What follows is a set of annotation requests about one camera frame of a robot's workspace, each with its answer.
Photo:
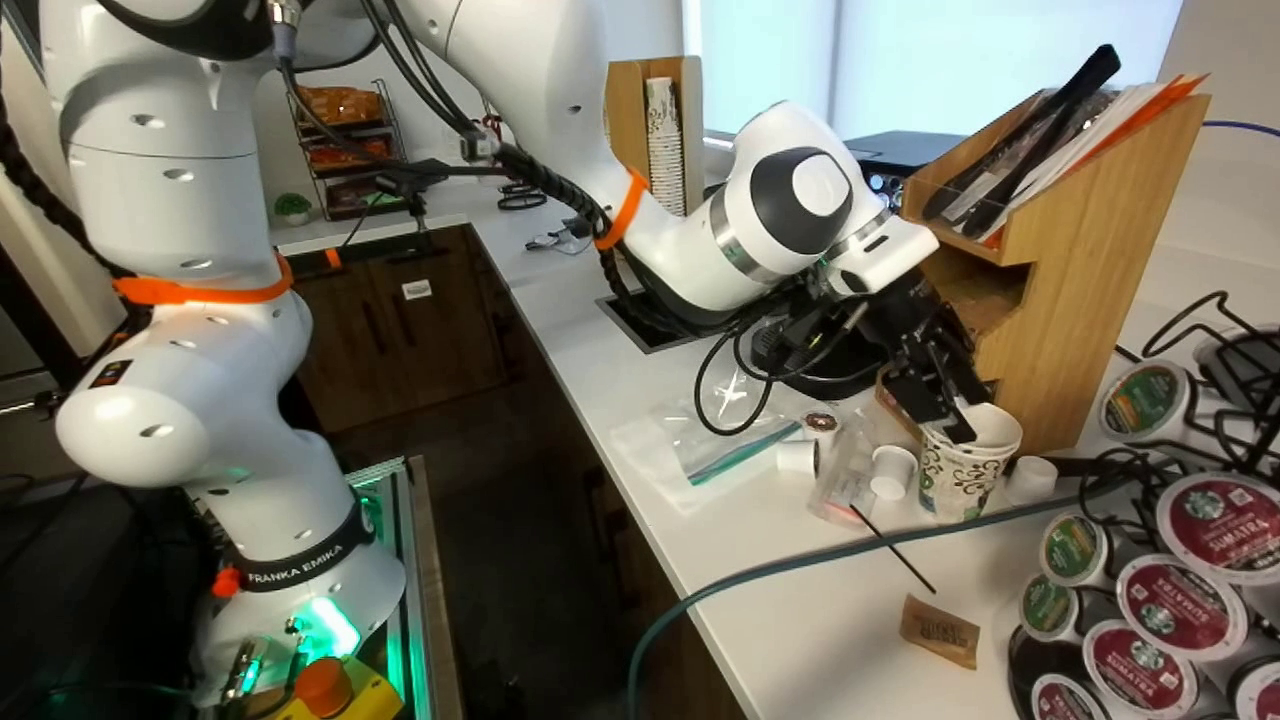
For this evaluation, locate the red lid coffee pod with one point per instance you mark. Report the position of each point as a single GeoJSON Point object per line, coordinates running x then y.
{"type": "Point", "coordinates": [1137, 670]}
{"type": "Point", "coordinates": [1065, 702]}
{"type": "Point", "coordinates": [1262, 693]}
{"type": "Point", "coordinates": [1183, 609]}
{"type": "Point", "coordinates": [1225, 527]}

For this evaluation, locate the bright window pane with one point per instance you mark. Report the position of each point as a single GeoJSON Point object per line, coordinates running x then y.
{"type": "Point", "coordinates": [1000, 63]}

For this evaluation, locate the small green round object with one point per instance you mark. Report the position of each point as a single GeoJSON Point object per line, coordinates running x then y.
{"type": "Point", "coordinates": [294, 204]}

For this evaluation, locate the small white creamer cup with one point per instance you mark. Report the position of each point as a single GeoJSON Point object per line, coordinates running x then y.
{"type": "Point", "coordinates": [1033, 477]}
{"type": "Point", "coordinates": [797, 463]}
{"type": "Point", "coordinates": [890, 470]}

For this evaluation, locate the stack of paper cups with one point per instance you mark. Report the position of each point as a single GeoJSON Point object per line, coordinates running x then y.
{"type": "Point", "coordinates": [660, 134]}

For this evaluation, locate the patterned paper coffee cup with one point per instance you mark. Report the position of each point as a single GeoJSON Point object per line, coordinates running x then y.
{"type": "Point", "coordinates": [964, 481]}

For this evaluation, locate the black and silver coffeemaker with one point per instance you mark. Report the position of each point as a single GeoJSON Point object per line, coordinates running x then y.
{"type": "Point", "coordinates": [907, 153]}

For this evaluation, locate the snack display rack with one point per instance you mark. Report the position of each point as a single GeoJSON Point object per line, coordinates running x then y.
{"type": "Point", "coordinates": [347, 144]}

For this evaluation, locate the black utensils bundle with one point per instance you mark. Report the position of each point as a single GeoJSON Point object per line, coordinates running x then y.
{"type": "Point", "coordinates": [1025, 142]}

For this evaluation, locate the black stir stick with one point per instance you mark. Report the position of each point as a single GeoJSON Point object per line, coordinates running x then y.
{"type": "Point", "coordinates": [894, 548]}

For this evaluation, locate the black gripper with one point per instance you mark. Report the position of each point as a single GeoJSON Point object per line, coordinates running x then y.
{"type": "Point", "coordinates": [914, 335]}

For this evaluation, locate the robot stand with green light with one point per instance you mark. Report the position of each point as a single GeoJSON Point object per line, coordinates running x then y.
{"type": "Point", "coordinates": [400, 587]}

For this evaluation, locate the small clutter pile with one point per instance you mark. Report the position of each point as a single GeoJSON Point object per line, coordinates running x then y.
{"type": "Point", "coordinates": [560, 236]}

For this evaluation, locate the black handheld device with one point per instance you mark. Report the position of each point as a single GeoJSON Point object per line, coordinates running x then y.
{"type": "Point", "coordinates": [414, 177]}

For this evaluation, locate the wooden cup dispenser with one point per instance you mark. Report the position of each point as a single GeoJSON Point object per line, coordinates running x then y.
{"type": "Point", "coordinates": [624, 121]}

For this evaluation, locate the brown sugar packet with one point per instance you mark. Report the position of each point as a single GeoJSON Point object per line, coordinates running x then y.
{"type": "Point", "coordinates": [940, 635]}

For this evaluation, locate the orange edged paper stack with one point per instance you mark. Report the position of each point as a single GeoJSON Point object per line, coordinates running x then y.
{"type": "Point", "coordinates": [1124, 119]}

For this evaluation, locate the clear plastic zip bag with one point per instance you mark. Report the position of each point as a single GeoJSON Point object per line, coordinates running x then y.
{"type": "Point", "coordinates": [707, 452]}

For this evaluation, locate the dark wooden counter cabinet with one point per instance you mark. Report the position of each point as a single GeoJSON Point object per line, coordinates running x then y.
{"type": "Point", "coordinates": [400, 335]}

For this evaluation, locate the clear plastic cup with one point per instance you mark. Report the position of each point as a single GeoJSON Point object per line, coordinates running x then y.
{"type": "Point", "coordinates": [847, 472]}

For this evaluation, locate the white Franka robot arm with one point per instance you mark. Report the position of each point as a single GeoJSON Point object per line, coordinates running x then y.
{"type": "Point", "coordinates": [172, 403]}

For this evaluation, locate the green lid coffee pod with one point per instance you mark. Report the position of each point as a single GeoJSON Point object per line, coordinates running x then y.
{"type": "Point", "coordinates": [1049, 606]}
{"type": "Point", "coordinates": [1146, 403]}
{"type": "Point", "coordinates": [1075, 548]}

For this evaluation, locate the orange emergency stop button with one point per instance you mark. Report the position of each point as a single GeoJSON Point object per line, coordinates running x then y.
{"type": "Point", "coordinates": [327, 684]}

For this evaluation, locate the wooden condiment organizer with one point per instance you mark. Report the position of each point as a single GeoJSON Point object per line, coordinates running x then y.
{"type": "Point", "coordinates": [1082, 293]}

